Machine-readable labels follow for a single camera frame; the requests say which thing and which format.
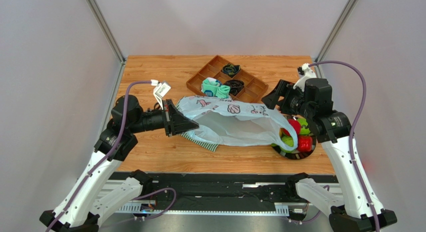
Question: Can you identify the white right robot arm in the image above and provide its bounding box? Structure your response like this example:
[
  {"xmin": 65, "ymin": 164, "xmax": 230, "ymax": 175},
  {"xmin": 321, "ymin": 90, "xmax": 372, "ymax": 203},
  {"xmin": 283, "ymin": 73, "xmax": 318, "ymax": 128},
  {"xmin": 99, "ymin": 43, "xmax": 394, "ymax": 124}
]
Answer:
[{"xmin": 262, "ymin": 78, "xmax": 398, "ymax": 232}]

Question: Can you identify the teal white sock pair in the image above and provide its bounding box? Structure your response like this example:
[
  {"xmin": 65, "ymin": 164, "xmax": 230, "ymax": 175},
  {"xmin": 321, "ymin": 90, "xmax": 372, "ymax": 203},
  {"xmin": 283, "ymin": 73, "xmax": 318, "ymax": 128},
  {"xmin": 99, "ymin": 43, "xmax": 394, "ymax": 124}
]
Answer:
[{"xmin": 201, "ymin": 77, "xmax": 231, "ymax": 99}]

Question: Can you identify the red apple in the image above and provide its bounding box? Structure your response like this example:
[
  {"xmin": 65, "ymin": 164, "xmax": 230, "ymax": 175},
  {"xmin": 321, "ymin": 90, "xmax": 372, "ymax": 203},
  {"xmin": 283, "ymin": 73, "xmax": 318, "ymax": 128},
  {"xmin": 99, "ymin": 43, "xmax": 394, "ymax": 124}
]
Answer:
[{"xmin": 281, "ymin": 119, "xmax": 302, "ymax": 136}]

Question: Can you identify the green watermelon toy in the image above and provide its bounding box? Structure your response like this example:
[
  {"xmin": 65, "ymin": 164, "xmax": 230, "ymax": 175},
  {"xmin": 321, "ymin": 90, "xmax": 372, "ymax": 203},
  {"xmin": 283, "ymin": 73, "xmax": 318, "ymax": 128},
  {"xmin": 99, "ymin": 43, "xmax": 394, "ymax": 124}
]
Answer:
[{"xmin": 296, "ymin": 117, "xmax": 311, "ymax": 136}]

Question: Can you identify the green white striped cloth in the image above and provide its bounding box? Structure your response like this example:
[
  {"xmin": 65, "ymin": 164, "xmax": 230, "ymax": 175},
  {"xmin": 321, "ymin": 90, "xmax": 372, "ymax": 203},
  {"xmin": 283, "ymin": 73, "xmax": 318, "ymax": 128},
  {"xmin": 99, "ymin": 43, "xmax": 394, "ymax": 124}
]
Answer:
[{"xmin": 176, "ymin": 95, "xmax": 220, "ymax": 152}]

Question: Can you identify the black round plate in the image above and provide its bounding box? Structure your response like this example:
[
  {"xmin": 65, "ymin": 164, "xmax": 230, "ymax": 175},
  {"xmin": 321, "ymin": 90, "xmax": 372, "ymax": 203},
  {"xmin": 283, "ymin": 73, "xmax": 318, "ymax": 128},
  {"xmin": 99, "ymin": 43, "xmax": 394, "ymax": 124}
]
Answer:
[{"xmin": 270, "ymin": 115, "xmax": 317, "ymax": 160}]

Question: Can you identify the right aluminium frame post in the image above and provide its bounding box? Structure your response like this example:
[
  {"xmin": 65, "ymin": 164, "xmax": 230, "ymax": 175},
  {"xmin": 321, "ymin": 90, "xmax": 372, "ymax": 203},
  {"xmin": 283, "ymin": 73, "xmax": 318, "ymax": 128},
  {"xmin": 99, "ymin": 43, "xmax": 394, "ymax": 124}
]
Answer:
[{"xmin": 314, "ymin": 0, "xmax": 359, "ymax": 62}]

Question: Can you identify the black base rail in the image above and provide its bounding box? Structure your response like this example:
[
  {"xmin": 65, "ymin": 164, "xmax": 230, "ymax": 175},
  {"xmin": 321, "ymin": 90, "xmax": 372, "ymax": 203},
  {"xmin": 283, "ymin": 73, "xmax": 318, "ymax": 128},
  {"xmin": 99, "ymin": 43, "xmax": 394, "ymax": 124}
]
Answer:
[{"xmin": 118, "ymin": 173, "xmax": 319, "ymax": 220}]

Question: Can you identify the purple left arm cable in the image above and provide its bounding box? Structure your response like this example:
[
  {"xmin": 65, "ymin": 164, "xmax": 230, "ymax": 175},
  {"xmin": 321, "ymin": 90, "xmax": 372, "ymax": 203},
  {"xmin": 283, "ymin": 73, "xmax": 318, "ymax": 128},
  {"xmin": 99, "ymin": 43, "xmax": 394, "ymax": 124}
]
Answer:
[{"xmin": 44, "ymin": 80, "xmax": 179, "ymax": 232}]

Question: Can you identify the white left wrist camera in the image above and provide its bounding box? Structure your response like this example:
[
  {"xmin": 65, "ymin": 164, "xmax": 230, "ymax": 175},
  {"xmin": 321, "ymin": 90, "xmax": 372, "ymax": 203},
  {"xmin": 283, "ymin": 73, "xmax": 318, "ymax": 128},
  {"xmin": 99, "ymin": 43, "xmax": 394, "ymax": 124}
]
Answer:
[{"xmin": 150, "ymin": 79, "xmax": 172, "ymax": 110}]

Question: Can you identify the aluminium frame post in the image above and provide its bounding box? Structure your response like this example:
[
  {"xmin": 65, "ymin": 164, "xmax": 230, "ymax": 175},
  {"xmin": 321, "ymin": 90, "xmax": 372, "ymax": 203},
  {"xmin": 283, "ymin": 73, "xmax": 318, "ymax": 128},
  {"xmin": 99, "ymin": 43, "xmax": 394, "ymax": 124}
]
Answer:
[
  {"xmin": 314, "ymin": 0, "xmax": 359, "ymax": 62},
  {"xmin": 86, "ymin": 0, "xmax": 126, "ymax": 65}
]

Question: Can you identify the green custard apple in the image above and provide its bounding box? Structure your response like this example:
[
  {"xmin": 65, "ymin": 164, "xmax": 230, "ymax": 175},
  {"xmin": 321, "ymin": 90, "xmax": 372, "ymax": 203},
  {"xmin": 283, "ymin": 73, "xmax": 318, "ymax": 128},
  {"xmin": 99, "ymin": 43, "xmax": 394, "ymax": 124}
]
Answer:
[{"xmin": 280, "ymin": 135, "xmax": 295, "ymax": 153}]

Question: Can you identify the black hair ties bundle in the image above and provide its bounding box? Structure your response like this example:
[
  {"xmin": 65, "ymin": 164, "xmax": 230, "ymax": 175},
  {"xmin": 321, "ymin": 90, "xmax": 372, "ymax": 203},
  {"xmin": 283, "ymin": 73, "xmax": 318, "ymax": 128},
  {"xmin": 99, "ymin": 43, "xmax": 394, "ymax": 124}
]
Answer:
[{"xmin": 223, "ymin": 79, "xmax": 245, "ymax": 97}]

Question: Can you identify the red bell pepper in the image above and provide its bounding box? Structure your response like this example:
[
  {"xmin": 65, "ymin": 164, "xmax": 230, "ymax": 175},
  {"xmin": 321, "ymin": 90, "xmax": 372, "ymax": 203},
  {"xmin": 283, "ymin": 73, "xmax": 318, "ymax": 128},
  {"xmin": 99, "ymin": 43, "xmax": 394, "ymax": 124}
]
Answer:
[{"xmin": 297, "ymin": 135, "xmax": 313, "ymax": 153}]

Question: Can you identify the light blue printed plastic bag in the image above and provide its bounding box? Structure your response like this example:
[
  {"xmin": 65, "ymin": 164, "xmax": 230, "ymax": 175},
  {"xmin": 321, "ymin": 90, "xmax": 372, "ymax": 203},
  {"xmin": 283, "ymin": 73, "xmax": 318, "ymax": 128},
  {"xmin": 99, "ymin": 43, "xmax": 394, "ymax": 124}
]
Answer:
[{"xmin": 186, "ymin": 98, "xmax": 298, "ymax": 150}]

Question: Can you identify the left aluminium frame post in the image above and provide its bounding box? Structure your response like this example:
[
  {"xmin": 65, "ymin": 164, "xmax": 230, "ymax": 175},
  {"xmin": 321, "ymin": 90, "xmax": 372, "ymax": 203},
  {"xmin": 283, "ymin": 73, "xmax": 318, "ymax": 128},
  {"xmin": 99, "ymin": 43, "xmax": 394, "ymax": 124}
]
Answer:
[{"xmin": 86, "ymin": 0, "xmax": 126, "ymax": 65}]

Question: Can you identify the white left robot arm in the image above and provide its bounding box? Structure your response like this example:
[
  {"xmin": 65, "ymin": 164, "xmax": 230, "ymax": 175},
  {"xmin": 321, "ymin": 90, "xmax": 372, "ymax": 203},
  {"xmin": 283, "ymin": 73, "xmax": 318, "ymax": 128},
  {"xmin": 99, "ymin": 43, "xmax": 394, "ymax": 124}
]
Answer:
[{"xmin": 39, "ymin": 95, "xmax": 199, "ymax": 232}]

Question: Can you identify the brown wooden divided tray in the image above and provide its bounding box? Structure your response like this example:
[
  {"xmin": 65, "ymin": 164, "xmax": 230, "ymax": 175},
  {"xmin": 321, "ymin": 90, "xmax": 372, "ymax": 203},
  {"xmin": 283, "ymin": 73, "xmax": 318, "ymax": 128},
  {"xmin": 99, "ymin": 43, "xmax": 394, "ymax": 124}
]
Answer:
[{"xmin": 186, "ymin": 55, "xmax": 269, "ymax": 103}]

